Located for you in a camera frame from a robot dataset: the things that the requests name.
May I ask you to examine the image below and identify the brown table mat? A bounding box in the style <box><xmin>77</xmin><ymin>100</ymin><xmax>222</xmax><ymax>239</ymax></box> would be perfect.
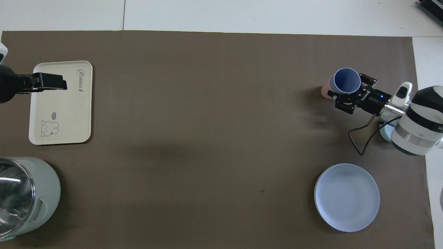
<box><xmin>0</xmin><ymin>30</ymin><xmax>436</xmax><ymax>249</ymax></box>

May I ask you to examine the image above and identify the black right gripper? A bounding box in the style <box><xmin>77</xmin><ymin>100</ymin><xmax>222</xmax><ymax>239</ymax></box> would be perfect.
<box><xmin>327</xmin><ymin>73</ymin><xmax>394</xmax><ymax>117</ymax></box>

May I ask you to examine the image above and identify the pale blue round plate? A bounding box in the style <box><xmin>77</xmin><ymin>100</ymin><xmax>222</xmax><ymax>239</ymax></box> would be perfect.
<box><xmin>314</xmin><ymin>163</ymin><xmax>380</xmax><ymax>232</ymax></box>

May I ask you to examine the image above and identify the pink cup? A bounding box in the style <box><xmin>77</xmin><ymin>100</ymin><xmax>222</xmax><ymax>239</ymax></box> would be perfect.
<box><xmin>321</xmin><ymin>83</ymin><xmax>338</xmax><ymax>101</ymax></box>

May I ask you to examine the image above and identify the light blue bowl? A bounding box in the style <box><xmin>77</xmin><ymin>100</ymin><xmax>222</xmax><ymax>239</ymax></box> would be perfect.
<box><xmin>379</xmin><ymin>125</ymin><xmax>396</xmax><ymax>142</ymax></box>

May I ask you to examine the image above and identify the cream rabbit print tray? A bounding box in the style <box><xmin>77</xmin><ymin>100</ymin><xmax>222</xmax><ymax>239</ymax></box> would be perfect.
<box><xmin>28</xmin><ymin>61</ymin><xmax>93</xmax><ymax>145</ymax></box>

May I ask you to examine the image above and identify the grey ribbed device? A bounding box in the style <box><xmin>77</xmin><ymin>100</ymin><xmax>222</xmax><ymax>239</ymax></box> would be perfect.
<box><xmin>417</xmin><ymin>0</ymin><xmax>443</xmax><ymax>18</ymax></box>

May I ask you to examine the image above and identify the blue ribbed cup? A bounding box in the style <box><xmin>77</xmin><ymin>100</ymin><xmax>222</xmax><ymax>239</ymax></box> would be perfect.
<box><xmin>329</xmin><ymin>68</ymin><xmax>362</xmax><ymax>96</ymax></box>

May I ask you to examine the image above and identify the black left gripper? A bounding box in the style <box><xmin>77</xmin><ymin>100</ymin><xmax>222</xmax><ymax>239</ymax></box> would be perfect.
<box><xmin>0</xmin><ymin>64</ymin><xmax>68</xmax><ymax>104</ymax></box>

